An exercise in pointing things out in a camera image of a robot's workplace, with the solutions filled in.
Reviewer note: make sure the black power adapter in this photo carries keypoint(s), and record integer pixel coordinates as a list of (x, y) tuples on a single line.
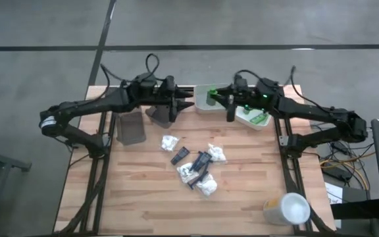
[(336, 172)]

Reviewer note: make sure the dark blue toiletry tube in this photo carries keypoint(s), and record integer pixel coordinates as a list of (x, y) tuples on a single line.
[(203, 158), (180, 155)]

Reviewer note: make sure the grey translucent plastic bin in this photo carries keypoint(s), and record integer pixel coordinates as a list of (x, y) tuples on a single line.
[(158, 116), (130, 130)]

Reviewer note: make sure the white paper sheet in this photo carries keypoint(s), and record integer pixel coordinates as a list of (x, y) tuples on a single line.
[(333, 194)]

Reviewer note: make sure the clear bag of cotton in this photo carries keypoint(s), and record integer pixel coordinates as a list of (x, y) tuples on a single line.
[(184, 172), (217, 153), (207, 186), (169, 142)]

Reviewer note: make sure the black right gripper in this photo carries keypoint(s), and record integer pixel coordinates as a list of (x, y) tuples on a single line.
[(262, 98)]

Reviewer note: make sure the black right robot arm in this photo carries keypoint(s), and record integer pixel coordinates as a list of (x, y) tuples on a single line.
[(308, 110)]

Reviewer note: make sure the small green bottle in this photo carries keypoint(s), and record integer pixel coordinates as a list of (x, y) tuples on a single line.
[(211, 98), (258, 119)]

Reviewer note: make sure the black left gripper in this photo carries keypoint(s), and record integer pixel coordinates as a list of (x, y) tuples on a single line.
[(146, 93)]

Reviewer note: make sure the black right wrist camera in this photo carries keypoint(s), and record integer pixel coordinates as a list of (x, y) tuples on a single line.
[(240, 84)]

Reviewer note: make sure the white plastic bin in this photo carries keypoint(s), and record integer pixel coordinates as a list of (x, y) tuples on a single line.
[(201, 107), (247, 121)]

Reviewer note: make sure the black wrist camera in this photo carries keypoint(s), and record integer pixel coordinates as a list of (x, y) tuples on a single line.
[(240, 84), (169, 86)]

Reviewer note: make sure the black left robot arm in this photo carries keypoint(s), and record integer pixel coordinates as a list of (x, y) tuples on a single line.
[(87, 107)]

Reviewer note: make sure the yellow white wipes canister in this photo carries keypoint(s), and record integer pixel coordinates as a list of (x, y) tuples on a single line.
[(291, 209)]

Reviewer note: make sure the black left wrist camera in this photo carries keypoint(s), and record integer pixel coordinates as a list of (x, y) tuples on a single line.
[(169, 86)]

